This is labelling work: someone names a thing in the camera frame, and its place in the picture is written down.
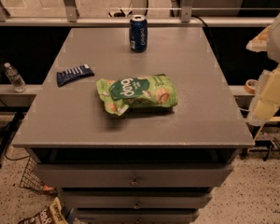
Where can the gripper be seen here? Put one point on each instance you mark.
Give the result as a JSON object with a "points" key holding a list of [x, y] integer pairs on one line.
{"points": [[267, 99]]}

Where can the green rice chip bag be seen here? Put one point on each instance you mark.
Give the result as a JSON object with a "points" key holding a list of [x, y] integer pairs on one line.
{"points": [[136, 92]]}

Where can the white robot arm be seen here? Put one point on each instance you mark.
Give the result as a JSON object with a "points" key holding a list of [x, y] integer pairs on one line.
{"points": [[268, 40]]}

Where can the blue pepsi can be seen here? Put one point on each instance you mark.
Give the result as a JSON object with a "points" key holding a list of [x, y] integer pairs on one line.
{"points": [[138, 33]]}

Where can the brown snack bag on floor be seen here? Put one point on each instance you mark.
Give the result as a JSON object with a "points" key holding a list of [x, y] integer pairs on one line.
{"points": [[49, 215]]}

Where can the roll of masking tape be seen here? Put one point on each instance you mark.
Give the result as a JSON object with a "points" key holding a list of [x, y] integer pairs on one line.
{"points": [[251, 85]]}

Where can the yellow metal stand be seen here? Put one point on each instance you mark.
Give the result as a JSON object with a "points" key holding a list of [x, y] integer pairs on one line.
{"points": [[258, 129]]}

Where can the grey drawer cabinet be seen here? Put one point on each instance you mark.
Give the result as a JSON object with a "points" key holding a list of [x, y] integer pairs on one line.
{"points": [[178, 155]]}

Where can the top drawer knob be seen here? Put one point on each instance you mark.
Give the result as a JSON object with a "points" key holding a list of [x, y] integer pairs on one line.
{"points": [[134, 182]]}

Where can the drawer knob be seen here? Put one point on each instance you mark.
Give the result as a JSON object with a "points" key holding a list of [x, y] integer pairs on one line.
{"points": [[134, 182], [136, 206]]}

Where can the middle drawer knob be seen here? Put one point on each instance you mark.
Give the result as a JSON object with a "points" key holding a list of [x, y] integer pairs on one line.
{"points": [[136, 206]]}

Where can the dark blue snack wrapper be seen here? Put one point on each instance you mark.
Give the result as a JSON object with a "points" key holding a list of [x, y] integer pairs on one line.
{"points": [[73, 74]]}

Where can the black metal floor stand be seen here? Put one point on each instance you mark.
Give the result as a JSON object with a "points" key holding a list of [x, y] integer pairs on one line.
{"points": [[7, 136]]}

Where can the clear plastic water bottle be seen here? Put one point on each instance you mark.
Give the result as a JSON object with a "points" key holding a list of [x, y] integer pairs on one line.
{"points": [[15, 78]]}

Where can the wire mesh basket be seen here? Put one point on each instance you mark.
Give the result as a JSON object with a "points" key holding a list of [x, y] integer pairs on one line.
{"points": [[30, 181]]}

